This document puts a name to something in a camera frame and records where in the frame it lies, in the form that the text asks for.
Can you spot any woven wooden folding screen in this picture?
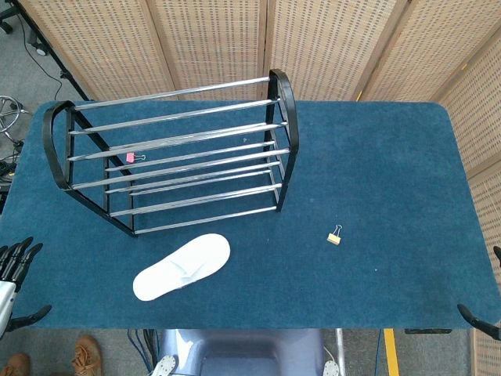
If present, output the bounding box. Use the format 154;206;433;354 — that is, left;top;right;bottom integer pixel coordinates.
17;0;501;376

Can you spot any tangled black cable bundle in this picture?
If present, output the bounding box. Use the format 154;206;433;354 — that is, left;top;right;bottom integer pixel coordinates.
0;136;23;193

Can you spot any blue carpet table cover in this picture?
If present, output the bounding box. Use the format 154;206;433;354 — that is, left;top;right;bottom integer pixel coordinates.
0;100;501;330

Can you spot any thin black floor cable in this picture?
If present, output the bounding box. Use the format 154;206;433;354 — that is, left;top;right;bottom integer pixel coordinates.
22;21;66;99

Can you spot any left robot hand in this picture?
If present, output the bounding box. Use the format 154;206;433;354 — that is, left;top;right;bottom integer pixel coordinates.
0;237;52;341

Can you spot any lavender robot torso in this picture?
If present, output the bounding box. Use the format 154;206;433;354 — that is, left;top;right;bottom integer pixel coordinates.
158;328;326;376

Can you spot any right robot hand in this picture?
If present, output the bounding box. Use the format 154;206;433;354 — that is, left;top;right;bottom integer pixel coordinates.
456;246;501;342

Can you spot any chrome stool base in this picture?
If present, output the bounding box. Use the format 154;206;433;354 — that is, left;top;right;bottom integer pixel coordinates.
0;95;31;139

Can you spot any black table bracket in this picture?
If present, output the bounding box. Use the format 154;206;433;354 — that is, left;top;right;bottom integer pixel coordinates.
404;327;453;335

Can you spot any black chair base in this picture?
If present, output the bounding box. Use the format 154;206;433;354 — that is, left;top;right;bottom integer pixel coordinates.
0;0;25;35

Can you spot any chrome table leg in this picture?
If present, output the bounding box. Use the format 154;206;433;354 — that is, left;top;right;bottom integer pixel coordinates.
335;328;347;376

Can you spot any yellow floor tape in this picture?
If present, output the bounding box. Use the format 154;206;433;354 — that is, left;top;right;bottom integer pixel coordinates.
383;328;401;376

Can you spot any brown leather shoe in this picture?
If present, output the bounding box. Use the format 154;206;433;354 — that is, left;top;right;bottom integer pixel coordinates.
71;334;103;376
0;352;31;376

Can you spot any yellow binder clip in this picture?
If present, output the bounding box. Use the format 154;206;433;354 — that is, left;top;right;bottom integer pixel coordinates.
326;224;343;248

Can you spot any black and chrome shoe rack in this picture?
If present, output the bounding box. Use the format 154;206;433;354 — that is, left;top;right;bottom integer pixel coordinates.
41;68;301;238

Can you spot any single blue cable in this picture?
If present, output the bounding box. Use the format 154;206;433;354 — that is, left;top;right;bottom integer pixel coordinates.
374;328;384;376

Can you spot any blue cable bundle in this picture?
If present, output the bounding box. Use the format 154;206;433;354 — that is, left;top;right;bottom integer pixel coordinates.
127;328;158;373

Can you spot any white slipper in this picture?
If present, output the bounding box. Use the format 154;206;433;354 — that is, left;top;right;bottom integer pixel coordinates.
132;233;231;302

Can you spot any black stand pole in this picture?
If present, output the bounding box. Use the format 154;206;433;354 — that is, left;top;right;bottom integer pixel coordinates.
7;0;90;101

